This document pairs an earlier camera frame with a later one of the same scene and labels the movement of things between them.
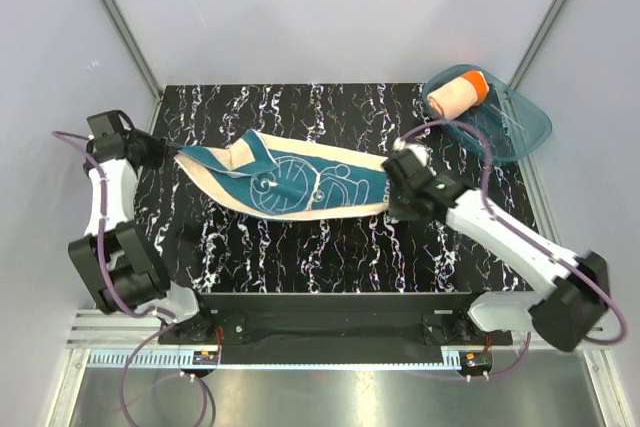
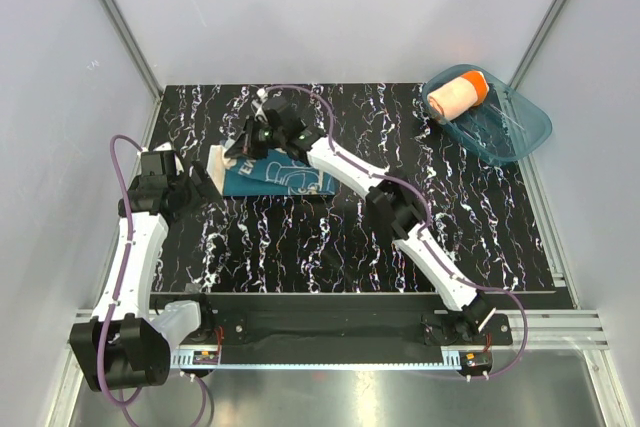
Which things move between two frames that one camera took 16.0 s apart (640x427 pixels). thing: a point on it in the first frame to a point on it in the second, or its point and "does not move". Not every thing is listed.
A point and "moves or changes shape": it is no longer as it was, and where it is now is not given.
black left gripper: x=159 y=145 to x=201 y=193
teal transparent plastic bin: x=511 y=122 does not move
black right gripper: x=396 y=212 to x=244 y=145
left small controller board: x=205 y=357 does not move
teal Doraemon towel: x=270 y=176 moves or changes shape
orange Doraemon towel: x=459 y=95 does not move
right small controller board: x=475 y=362 does not move
